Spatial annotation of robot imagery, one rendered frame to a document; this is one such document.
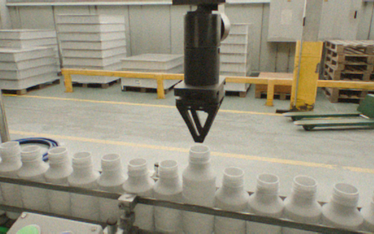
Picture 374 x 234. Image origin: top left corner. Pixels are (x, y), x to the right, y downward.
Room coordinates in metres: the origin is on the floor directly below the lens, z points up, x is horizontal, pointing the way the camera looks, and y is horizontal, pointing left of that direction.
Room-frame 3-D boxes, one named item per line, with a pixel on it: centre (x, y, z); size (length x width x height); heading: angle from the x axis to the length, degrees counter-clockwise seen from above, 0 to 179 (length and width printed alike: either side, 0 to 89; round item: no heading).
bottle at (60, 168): (0.56, 0.26, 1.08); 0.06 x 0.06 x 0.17
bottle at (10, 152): (0.59, 0.37, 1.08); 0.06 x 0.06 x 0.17
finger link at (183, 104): (0.48, -0.02, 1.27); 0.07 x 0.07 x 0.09; 75
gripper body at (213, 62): (0.49, -0.02, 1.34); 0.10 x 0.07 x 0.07; 165
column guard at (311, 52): (4.76, -1.82, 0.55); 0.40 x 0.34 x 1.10; 75
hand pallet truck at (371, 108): (4.12, -2.10, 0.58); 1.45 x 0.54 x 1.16; 95
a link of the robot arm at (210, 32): (0.49, -0.02, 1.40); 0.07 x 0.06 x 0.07; 164
